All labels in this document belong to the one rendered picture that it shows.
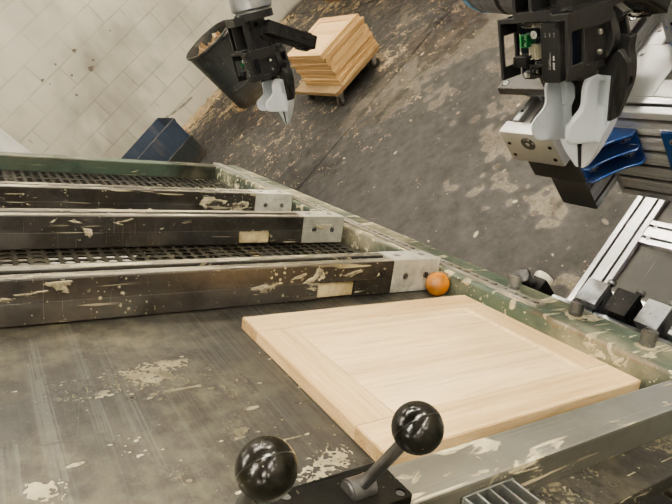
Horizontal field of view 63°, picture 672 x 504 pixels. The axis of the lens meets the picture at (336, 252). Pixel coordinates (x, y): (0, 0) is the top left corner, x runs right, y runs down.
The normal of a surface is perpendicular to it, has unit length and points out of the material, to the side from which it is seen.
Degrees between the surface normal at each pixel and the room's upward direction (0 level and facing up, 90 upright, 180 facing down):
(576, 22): 90
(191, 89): 90
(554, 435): 50
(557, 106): 85
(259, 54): 90
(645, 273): 0
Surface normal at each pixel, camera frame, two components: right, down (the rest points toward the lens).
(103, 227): 0.53, 0.29
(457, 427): 0.13, -0.96
